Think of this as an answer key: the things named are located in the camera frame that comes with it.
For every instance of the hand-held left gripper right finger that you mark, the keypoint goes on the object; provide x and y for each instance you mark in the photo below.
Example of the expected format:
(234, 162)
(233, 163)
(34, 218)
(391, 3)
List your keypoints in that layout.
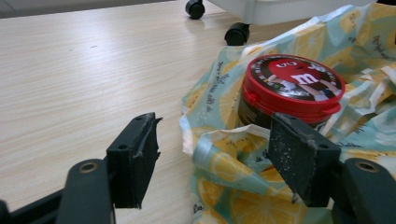
(299, 158)

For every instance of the white plastic cart tray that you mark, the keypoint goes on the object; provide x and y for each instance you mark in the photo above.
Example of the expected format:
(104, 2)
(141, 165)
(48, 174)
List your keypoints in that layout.
(280, 11)

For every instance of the lemon print plastic bag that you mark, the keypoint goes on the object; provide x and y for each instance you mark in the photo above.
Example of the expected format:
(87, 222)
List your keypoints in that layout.
(224, 102)

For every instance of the black caster wheel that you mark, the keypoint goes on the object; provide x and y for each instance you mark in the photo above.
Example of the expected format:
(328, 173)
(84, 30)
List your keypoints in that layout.
(236, 34)
(195, 8)

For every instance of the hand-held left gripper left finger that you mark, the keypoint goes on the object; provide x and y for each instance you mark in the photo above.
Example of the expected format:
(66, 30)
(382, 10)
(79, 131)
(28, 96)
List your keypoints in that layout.
(130, 168)

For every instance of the candy jar with red lid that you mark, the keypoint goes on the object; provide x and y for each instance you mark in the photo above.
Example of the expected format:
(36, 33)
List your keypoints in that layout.
(292, 90)

